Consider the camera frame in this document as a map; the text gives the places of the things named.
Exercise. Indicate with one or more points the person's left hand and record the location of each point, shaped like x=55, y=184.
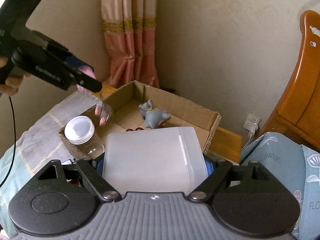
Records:
x=11, y=86

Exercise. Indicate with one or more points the white charger plug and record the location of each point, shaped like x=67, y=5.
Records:
x=251, y=127

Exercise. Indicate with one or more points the clear jar with white lid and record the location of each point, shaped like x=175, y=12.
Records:
x=78, y=130

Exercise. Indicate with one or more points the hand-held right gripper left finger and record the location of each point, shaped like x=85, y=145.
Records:
x=99, y=167

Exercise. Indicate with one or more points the white sticker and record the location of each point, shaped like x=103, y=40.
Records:
x=313, y=44
x=315, y=30

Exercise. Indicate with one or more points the white wall socket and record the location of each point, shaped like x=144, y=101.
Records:
x=254, y=118

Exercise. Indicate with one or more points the blue floral pillow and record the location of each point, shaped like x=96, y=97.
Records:
x=311, y=180
x=272, y=152

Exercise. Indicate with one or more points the grey cartoon toy figure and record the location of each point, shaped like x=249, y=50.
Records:
x=153, y=118

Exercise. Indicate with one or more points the pink curtain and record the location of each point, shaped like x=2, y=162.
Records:
x=130, y=35

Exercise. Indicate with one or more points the white plastic bottle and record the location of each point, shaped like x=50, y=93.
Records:
x=150, y=160

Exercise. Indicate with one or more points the checked printed cloth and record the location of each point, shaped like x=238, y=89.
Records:
x=32, y=140

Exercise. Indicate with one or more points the cardboard box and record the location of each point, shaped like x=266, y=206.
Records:
x=130, y=115

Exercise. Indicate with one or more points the wooden headboard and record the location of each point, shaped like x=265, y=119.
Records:
x=300, y=100

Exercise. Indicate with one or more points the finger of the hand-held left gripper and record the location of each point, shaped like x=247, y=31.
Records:
x=77, y=61
x=90, y=83

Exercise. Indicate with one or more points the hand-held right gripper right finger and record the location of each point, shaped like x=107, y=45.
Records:
x=208, y=166

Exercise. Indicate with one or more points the small red wheeled toy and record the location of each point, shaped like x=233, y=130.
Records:
x=133, y=130

